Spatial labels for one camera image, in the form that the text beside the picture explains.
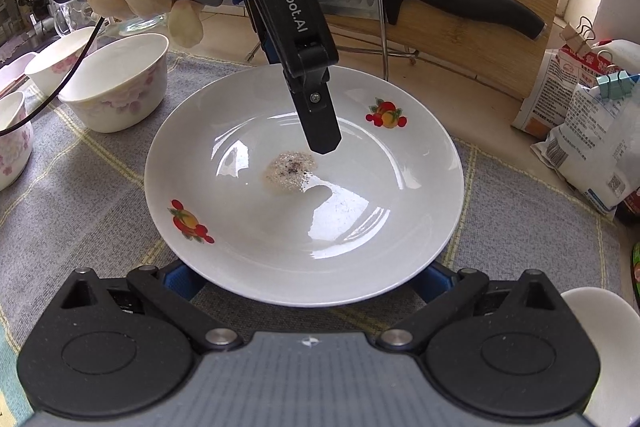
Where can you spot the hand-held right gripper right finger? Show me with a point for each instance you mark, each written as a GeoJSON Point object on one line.
{"type": "Point", "coordinates": [435, 282]}

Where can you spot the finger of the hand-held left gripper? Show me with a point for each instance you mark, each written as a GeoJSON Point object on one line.
{"type": "Point", "coordinates": [320, 127]}
{"type": "Point", "coordinates": [272, 52]}

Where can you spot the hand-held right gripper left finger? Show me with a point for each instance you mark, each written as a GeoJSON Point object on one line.
{"type": "Point", "coordinates": [182, 282]}

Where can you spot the white plate stained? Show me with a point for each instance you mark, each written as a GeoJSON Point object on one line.
{"type": "Point", "coordinates": [350, 207]}

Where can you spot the white bowl pink flowers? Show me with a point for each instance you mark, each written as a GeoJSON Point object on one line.
{"type": "Point", "coordinates": [120, 72]}
{"type": "Point", "coordinates": [55, 57]}
{"type": "Point", "coordinates": [12, 147]}

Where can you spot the white plate fruit print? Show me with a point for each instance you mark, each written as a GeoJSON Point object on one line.
{"type": "Point", "coordinates": [595, 342]}

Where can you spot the grey checked dish mat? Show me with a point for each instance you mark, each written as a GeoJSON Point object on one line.
{"type": "Point", "coordinates": [500, 232]}

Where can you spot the clear glass mug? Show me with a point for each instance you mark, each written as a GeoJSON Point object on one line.
{"type": "Point", "coordinates": [67, 19]}

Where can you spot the white printed bag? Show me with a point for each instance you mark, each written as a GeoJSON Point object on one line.
{"type": "Point", "coordinates": [590, 142]}

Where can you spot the red and white bag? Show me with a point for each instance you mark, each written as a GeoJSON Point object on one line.
{"type": "Point", "coordinates": [550, 87]}

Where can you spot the teal binder clip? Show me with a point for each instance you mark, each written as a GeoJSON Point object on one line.
{"type": "Point", "coordinates": [617, 84]}

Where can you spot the white plastic packet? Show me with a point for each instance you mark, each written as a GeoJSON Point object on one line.
{"type": "Point", "coordinates": [622, 54]}

